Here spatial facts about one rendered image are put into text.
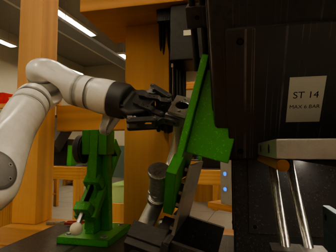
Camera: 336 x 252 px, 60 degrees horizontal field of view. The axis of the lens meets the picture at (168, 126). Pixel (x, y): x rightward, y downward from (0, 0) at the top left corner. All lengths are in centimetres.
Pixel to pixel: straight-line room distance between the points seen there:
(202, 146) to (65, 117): 70
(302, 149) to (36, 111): 45
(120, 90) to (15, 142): 22
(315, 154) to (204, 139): 22
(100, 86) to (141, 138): 31
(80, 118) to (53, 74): 43
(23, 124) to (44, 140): 54
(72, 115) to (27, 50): 26
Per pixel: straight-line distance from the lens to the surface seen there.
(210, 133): 47
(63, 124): 109
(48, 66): 67
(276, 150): 28
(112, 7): 87
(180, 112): 54
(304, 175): 64
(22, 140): 50
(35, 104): 58
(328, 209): 46
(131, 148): 88
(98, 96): 60
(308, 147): 29
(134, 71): 91
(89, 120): 104
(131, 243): 50
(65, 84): 64
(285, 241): 39
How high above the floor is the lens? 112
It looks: 5 degrees up
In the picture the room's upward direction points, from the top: straight up
